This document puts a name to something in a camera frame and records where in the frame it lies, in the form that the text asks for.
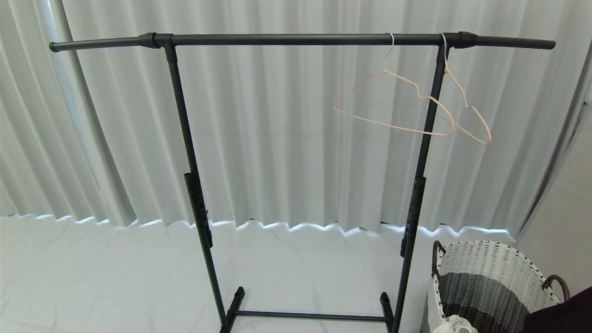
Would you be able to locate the white curtain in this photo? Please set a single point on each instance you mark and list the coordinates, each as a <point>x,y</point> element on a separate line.
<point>277,138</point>

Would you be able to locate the pink clothes hanger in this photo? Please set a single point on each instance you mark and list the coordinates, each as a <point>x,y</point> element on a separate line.
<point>481,122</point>
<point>393,125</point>

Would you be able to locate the black clothes rack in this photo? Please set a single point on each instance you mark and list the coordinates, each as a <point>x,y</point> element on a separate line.
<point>296,39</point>

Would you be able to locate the black T-shirt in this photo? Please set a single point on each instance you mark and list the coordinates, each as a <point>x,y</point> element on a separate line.
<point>564,314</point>

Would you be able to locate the cream printed garment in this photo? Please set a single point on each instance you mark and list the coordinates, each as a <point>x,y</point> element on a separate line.
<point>455,325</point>

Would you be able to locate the white laundry basket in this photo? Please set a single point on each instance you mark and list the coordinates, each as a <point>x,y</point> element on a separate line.
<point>485,263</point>

